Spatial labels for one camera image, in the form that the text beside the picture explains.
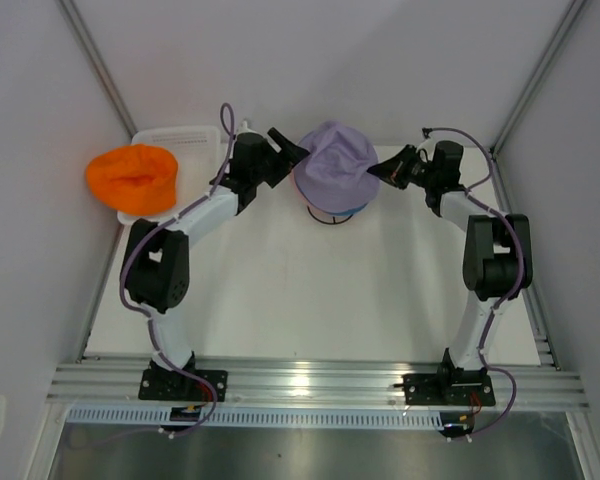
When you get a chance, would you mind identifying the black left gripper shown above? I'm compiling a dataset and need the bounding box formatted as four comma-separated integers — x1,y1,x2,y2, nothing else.
251,129,308,188

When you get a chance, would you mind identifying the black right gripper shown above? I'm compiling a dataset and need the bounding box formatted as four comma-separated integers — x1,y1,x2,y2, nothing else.
368,145,438,191

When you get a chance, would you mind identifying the blue bucket hat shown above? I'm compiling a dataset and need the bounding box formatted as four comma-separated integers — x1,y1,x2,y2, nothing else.
294,169,371,219

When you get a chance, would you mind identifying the lavender bucket hat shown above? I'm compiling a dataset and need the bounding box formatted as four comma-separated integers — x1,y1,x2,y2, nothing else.
293,121,380,206

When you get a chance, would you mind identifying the pink bucket hat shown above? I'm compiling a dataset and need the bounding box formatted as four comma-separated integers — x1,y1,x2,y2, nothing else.
290,176,353,225

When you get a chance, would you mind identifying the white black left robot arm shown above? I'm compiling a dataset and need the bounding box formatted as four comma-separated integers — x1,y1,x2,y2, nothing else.
120,121,393,401

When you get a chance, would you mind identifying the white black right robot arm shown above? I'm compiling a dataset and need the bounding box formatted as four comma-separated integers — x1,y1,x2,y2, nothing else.
370,141,533,406

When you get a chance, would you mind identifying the white perforated plastic basket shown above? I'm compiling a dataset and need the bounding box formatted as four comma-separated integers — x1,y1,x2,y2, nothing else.
131,126,226,223

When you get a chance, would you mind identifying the orange bucket hat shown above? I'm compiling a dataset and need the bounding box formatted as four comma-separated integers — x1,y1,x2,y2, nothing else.
85,144,179,217

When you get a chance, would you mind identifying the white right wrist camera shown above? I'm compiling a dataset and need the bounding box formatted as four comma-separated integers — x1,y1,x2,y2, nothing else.
416,127,437,161

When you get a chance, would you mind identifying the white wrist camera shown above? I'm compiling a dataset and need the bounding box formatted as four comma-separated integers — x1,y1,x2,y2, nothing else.
416,127,437,161
236,119,263,145

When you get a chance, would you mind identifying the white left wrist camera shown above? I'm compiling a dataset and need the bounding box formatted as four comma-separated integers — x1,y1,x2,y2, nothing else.
236,119,263,145

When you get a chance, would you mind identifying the black wire hat stand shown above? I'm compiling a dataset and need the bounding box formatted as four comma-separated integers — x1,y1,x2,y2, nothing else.
306,205,356,226

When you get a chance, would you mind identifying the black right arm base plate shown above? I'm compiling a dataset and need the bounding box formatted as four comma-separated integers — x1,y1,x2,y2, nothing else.
400,371,496,407

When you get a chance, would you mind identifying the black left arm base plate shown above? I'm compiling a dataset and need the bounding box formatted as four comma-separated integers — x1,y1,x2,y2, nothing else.
138,367,229,403

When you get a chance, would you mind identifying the aluminium mounting rail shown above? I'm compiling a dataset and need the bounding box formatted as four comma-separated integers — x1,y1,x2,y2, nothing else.
46,356,590,412

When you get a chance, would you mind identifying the white slotted cable duct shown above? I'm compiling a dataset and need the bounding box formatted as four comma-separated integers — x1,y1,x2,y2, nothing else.
66,404,444,431

